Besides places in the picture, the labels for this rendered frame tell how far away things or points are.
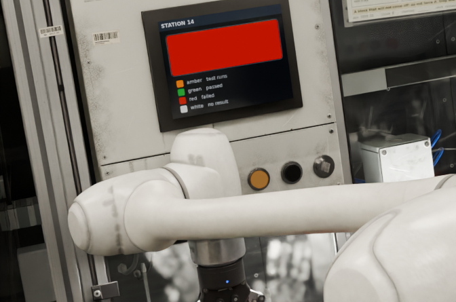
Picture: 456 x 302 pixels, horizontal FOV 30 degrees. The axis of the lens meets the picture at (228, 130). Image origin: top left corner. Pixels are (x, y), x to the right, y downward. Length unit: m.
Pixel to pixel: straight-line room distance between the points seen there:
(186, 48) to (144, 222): 0.35
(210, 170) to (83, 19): 0.32
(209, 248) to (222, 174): 0.12
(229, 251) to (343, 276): 0.58
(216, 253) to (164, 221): 0.20
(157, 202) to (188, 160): 0.14
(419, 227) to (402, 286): 0.06
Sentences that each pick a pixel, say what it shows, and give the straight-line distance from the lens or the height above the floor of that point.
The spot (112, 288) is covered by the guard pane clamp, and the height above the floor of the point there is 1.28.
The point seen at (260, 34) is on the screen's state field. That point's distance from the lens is 1.43.
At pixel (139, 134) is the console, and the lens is 1.41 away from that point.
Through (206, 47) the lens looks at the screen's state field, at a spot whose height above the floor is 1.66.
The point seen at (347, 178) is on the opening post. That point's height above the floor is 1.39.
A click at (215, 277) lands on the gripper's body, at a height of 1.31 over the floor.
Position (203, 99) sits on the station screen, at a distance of 1.41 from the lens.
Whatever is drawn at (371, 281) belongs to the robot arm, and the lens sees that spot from 0.75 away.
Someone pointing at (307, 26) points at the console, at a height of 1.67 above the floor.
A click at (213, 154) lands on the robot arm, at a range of 1.29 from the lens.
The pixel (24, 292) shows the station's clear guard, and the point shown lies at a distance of 1.48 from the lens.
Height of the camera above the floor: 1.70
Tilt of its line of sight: 8 degrees down
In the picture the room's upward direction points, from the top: 8 degrees counter-clockwise
